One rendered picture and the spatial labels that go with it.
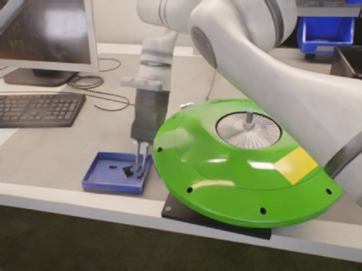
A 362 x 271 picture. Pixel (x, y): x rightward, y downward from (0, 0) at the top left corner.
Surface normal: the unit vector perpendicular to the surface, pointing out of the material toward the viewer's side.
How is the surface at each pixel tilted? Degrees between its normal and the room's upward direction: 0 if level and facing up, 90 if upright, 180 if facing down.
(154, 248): 0
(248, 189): 21
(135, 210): 0
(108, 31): 90
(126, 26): 90
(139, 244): 0
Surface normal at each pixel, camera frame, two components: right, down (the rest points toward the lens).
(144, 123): -0.31, 0.08
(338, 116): -0.58, -0.08
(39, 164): -0.03, -0.80
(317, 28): -0.19, 0.59
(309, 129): -0.83, 0.32
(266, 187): -0.02, -0.54
